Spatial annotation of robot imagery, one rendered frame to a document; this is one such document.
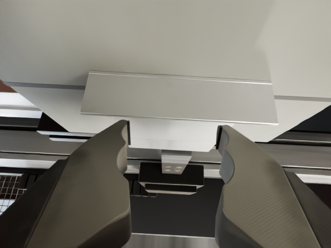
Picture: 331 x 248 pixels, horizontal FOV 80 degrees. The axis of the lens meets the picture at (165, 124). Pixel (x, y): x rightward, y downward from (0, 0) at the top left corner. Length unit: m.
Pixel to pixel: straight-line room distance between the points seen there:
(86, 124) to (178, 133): 0.07
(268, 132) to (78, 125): 0.15
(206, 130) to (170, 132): 0.03
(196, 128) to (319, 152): 0.43
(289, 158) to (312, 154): 0.05
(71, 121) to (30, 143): 0.36
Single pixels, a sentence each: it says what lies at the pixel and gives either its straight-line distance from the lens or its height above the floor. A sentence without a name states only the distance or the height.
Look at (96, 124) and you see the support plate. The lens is 0.17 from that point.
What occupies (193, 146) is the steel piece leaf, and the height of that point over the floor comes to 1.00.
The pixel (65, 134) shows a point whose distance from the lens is 0.21.
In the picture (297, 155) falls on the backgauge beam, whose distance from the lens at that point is 0.52.
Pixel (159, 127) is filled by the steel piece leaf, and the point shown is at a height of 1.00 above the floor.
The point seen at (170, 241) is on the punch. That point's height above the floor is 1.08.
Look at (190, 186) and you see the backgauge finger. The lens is 0.39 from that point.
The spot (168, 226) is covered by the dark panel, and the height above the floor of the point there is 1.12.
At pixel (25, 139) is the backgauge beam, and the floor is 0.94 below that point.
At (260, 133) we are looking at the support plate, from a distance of 0.17.
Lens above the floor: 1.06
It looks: 22 degrees down
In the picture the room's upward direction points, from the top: 177 degrees counter-clockwise
